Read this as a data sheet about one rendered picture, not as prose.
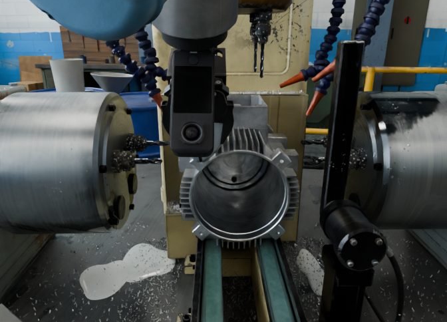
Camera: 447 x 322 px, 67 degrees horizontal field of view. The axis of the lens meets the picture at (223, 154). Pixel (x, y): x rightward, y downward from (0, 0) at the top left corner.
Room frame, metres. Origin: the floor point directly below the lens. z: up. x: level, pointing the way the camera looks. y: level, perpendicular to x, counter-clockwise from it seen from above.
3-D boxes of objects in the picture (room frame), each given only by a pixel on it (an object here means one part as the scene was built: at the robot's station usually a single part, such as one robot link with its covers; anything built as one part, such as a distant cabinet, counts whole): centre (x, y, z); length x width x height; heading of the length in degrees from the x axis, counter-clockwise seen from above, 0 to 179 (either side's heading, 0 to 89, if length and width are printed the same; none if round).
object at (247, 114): (0.62, -0.02, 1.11); 0.12 x 0.11 x 0.07; 1
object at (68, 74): (2.44, 1.11, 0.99); 0.24 x 0.22 x 0.24; 81
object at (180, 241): (0.65, 0.09, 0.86); 0.07 x 0.06 x 0.12; 91
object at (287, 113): (0.74, -0.02, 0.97); 0.30 x 0.11 x 0.34; 91
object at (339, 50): (0.45, -0.16, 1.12); 0.04 x 0.03 x 0.26; 1
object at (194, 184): (0.58, -0.02, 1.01); 0.20 x 0.19 x 0.19; 1
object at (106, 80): (2.05, 0.65, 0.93); 0.25 x 0.24 x 0.25; 171
